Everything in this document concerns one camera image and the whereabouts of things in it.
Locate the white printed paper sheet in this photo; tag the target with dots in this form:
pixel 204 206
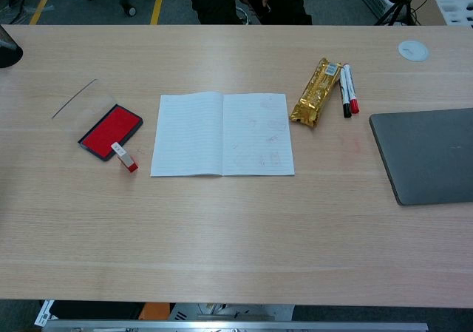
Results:
pixel 44 313

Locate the black tripod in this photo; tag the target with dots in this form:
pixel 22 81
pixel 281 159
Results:
pixel 397 10

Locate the small red white stamp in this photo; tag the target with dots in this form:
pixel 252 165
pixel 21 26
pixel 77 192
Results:
pixel 123 157

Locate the aluminium profile rail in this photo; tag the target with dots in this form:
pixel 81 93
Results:
pixel 236 327

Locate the red ink pad black case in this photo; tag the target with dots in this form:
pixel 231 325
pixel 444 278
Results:
pixel 111 128

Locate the white foam insert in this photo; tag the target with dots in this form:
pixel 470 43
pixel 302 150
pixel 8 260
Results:
pixel 456 10

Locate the grey closed laptop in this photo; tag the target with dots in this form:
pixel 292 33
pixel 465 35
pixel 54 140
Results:
pixel 428 154

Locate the clear plastic ink pad lid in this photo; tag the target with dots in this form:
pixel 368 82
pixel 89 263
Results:
pixel 85 104

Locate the gold foil snack packet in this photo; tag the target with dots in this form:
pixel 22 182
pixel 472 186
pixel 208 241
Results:
pixel 316 93

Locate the black device at table edge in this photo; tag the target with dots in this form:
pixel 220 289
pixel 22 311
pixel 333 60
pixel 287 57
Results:
pixel 9 56

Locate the brown cardboard box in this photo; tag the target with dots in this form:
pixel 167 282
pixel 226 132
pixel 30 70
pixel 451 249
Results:
pixel 425 8

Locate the white marker black cap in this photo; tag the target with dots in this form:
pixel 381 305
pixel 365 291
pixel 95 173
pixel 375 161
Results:
pixel 345 99

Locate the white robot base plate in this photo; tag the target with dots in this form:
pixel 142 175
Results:
pixel 229 311

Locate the white marker red cap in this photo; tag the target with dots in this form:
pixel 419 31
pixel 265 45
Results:
pixel 352 88

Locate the open white lined notebook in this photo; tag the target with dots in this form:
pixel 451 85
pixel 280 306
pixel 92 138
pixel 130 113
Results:
pixel 221 134

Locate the orange part under table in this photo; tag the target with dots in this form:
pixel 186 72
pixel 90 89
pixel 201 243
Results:
pixel 153 311

